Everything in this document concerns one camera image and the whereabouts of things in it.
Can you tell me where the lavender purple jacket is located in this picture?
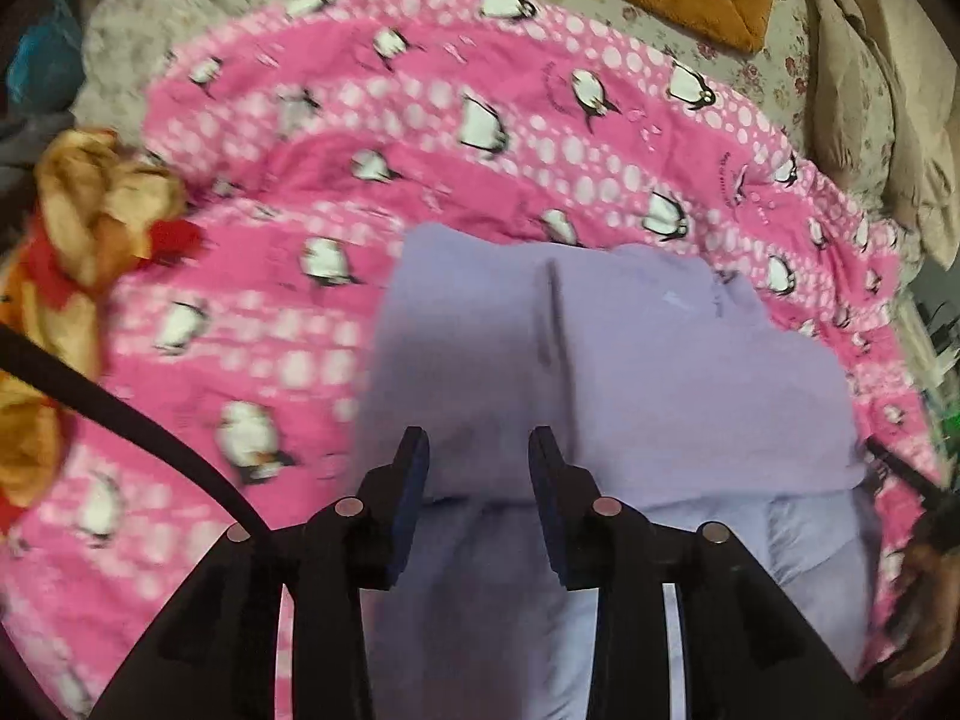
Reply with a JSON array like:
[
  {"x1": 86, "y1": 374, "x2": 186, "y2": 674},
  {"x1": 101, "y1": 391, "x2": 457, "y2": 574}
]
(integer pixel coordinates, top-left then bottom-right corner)
[{"x1": 352, "y1": 224, "x2": 878, "y2": 718}]

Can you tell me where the right hand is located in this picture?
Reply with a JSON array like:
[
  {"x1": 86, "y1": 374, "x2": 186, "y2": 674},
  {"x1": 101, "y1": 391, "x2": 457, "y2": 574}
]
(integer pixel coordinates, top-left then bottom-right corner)
[{"x1": 882, "y1": 539, "x2": 958, "y2": 688}]

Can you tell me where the orange yellow satin cloth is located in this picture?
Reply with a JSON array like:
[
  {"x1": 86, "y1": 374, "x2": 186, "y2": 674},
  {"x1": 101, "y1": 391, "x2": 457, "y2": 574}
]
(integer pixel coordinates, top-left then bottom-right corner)
[{"x1": 2, "y1": 128, "x2": 202, "y2": 532}]

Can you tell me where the beige garment on bed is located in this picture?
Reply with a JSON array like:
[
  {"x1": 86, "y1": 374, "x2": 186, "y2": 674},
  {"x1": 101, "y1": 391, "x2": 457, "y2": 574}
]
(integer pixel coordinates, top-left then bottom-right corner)
[{"x1": 807, "y1": 0, "x2": 958, "y2": 268}]

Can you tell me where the pink penguin blanket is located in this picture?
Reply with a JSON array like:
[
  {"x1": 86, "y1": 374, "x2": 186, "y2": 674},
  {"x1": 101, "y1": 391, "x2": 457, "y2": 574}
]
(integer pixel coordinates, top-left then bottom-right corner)
[{"x1": 0, "y1": 0, "x2": 947, "y2": 720}]

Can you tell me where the grey dark garment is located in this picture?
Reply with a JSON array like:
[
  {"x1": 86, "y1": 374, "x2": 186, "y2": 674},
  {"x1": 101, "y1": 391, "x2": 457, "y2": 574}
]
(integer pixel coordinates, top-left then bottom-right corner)
[{"x1": 0, "y1": 110, "x2": 77, "y2": 242}]

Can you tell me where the blue plastic bag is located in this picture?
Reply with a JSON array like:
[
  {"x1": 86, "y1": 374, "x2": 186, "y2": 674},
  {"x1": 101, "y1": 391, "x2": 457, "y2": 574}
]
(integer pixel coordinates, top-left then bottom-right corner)
[{"x1": 5, "y1": 0, "x2": 85, "y2": 115}]

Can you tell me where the floral bed quilt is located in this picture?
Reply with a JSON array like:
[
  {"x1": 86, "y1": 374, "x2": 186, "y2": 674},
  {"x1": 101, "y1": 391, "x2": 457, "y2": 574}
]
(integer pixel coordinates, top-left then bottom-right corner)
[{"x1": 73, "y1": 0, "x2": 814, "y2": 160}]

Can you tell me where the black cable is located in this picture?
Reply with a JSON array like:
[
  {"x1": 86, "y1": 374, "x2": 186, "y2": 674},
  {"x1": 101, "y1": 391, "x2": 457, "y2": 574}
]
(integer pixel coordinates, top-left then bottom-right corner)
[{"x1": 0, "y1": 322, "x2": 272, "y2": 542}]

